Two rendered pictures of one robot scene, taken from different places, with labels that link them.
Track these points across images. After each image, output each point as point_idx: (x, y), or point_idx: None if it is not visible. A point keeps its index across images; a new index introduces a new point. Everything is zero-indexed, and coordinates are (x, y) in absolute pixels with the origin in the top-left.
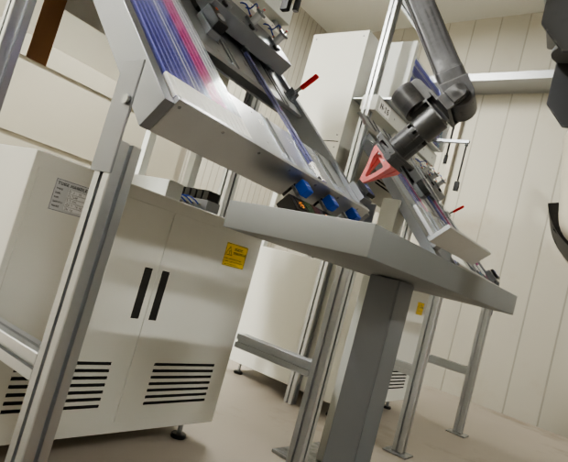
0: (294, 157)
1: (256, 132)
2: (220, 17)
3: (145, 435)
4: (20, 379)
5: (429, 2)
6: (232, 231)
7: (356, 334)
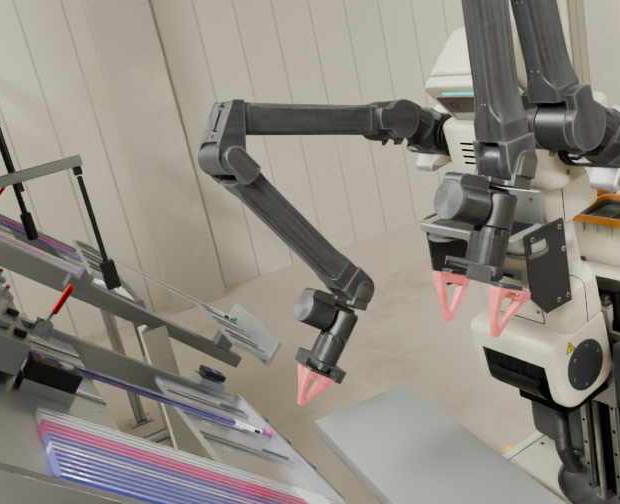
0: (242, 439)
1: (271, 474)
2: (72, 370)
3: None
4: None
5: (286, 204)
6: None
7: None
